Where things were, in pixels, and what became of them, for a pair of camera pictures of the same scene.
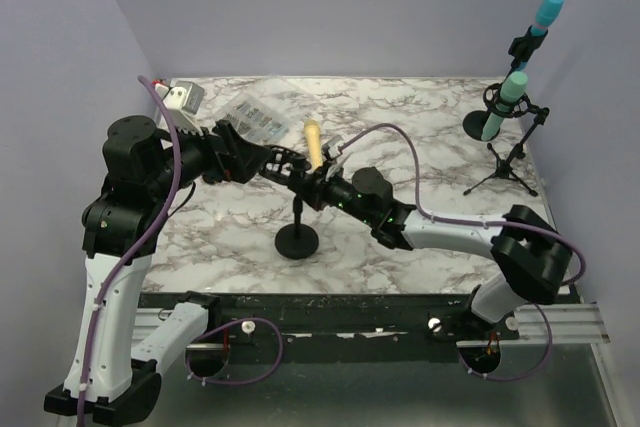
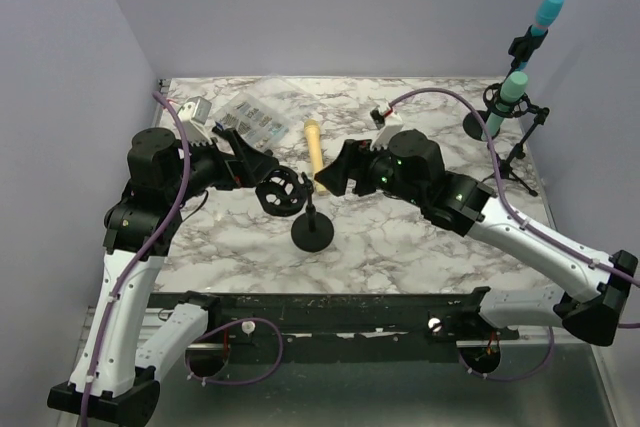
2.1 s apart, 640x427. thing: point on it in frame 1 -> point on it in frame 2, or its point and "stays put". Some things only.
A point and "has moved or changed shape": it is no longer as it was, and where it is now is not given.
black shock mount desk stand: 287,166 has moved or changed shape
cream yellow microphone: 313,134 stays put
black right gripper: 314,187 -> 356,154
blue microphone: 545,15 stays put
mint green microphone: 512,87 stays put
